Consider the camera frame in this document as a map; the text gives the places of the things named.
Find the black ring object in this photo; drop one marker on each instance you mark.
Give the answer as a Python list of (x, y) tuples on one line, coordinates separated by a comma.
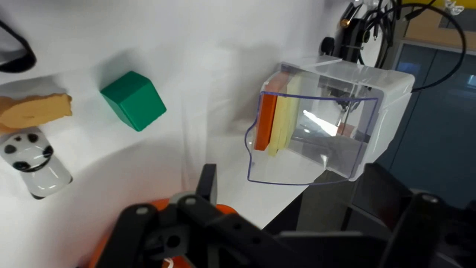
[(15, 55)]

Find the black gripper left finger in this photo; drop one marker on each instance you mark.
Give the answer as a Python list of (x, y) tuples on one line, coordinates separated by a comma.
[(256, 247)]

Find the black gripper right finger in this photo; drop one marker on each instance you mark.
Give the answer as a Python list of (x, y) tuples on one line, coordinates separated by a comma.
[(418, 229)]

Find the green block near edge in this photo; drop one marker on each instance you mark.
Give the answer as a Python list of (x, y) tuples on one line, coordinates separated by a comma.
[(134, 101)]

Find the tan wooden piece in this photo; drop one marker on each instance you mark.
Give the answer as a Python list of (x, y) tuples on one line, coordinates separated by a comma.
[(33, 111)]

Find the clear container with lid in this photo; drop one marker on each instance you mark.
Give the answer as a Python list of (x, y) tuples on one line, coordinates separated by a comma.
[(323, 116)]

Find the orange plastic bowl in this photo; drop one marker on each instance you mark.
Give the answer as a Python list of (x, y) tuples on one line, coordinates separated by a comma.
[(165, 235)]

